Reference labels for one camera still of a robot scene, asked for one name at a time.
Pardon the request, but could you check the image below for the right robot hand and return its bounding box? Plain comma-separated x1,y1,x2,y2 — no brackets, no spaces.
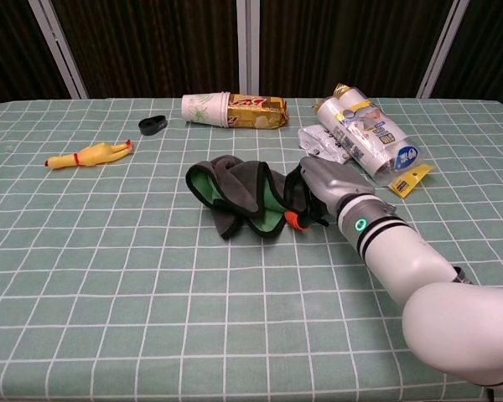
283,155,376,233

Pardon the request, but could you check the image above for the green and grey cloth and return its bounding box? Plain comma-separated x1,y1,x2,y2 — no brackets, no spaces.
185,154,303,241

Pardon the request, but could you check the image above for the silver foil pouch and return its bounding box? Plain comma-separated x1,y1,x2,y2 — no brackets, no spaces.
297,124,353,168

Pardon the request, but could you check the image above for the gold snack package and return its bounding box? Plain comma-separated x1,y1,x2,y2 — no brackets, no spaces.
227,93,290,131

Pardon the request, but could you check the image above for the white paper cup stack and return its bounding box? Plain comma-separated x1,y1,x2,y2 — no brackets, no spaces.
181,90,231,128

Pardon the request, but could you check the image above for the black rubber band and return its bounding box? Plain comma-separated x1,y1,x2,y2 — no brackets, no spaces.
137,116,169,137

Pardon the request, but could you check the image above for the green checked tablecloth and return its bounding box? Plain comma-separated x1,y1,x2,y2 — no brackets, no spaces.
0,97,503,402

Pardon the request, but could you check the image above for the yellow rubber chicken toy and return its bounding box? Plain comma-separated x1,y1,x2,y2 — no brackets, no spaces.
44,139,134,171

